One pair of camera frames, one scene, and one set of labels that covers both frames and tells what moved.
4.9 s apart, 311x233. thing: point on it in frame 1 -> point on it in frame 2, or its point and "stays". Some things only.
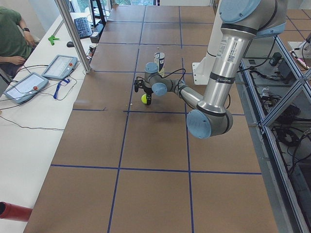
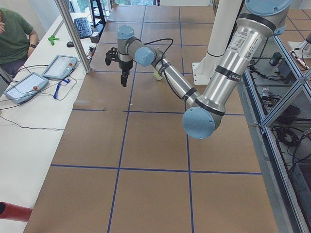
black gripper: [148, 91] -> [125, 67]
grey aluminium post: [63, 7] stays
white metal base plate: [201, 72] stays
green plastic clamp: [52, 39] stays
